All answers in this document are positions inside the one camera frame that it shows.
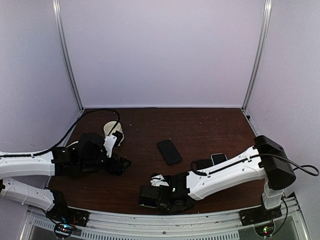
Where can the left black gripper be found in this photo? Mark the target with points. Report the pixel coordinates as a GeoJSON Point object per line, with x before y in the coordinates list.
{"type": "Point", "coordinates": [119, 170]}

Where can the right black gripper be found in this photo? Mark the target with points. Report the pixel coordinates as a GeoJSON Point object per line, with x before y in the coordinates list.
{"type": "Point", "coordinates": [161, 209]}

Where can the black phone case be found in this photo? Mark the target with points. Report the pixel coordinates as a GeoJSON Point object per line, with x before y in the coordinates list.
{"type": "Point", "coordinates": [160, 147]}

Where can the purple-edged phone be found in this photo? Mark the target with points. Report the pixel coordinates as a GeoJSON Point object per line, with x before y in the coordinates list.
{"type": "Point", "coordinates": [169, 152]}

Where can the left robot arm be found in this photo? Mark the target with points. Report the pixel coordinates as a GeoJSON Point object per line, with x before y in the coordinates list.
{"type": "Point", "coordinates": [90, 154]}

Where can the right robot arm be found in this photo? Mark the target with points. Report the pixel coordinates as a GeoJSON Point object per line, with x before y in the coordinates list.
{"type": "Point", "coordinates": [265, 160]}

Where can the cream ribbed mug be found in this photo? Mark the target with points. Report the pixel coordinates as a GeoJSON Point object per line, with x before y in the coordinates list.
{"type": "Point", "coordinates": [111, 127]}

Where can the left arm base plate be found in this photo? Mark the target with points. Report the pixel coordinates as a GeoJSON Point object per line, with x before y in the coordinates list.
{"type": "Point", "coordinates": [71, 216]}

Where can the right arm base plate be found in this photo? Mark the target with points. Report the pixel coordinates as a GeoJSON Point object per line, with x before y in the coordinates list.
{"type": "Point", "coordinates": [256, 215]}

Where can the front aluminium rail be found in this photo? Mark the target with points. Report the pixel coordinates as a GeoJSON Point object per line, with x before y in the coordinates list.
{"type": "Point", "coordinates": [223, 225]}

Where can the left aluminium post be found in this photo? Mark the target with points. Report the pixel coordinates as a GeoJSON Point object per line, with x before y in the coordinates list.
{"type": "Point", "coordinates": [65, 53]}

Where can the aluminium post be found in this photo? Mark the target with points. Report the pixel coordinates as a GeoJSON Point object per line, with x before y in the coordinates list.
{"type": "Point", "coordinates": [65, 53]}
{"type": "Point", "coordinates": [264, 30]}

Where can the right aluminium post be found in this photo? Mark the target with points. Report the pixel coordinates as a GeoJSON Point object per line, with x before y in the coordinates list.
{"type": "Point", "coordinates": [264, 30]}

